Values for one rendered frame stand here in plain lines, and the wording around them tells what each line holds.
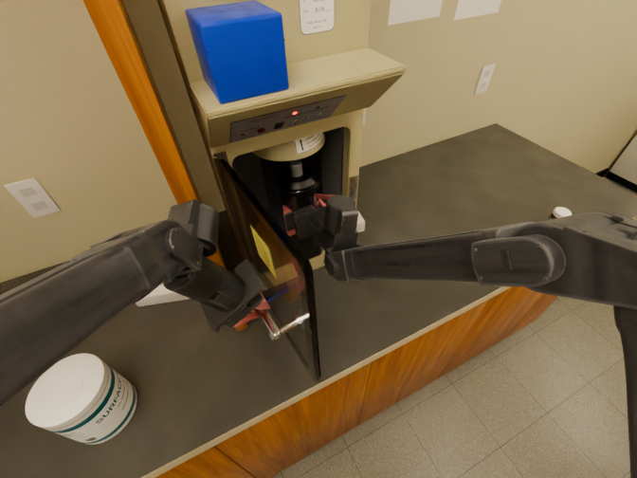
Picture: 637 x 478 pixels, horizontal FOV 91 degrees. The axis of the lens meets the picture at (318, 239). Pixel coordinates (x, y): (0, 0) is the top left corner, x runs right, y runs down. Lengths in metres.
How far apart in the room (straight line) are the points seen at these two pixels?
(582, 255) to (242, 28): 0.41
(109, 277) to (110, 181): 0.83
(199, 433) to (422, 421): 1.20
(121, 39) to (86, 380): 0.59
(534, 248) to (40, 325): 0.35
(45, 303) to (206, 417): 0.57
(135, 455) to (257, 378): 0.27
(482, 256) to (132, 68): 0.43
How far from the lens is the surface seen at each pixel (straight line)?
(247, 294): 0.49
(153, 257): 0.35
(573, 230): 0.29
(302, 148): 0.69
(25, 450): 0.98
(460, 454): 1.80
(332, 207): 0.60
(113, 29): 0.46
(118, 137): 1.06
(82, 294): 0.30
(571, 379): 2.16
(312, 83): 0.51
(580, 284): 0.30
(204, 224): 0.46
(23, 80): 1.03
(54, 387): 0.81
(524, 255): 0.29
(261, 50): 0.46
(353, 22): 0.64
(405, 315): 0.88
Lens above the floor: 1.68
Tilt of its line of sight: 46 degrees down
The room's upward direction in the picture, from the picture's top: 3 degrees counter-clockwise
